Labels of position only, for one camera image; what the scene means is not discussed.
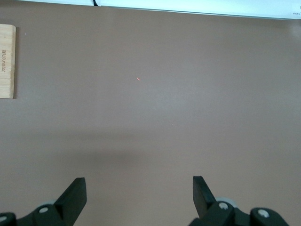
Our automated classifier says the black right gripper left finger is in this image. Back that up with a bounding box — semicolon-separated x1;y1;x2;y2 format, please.
0;177;88;226

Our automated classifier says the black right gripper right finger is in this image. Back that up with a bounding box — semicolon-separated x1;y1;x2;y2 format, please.
188;175;289;226

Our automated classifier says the bamboo cutting board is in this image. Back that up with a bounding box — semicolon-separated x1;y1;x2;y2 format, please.
0;24;17;99

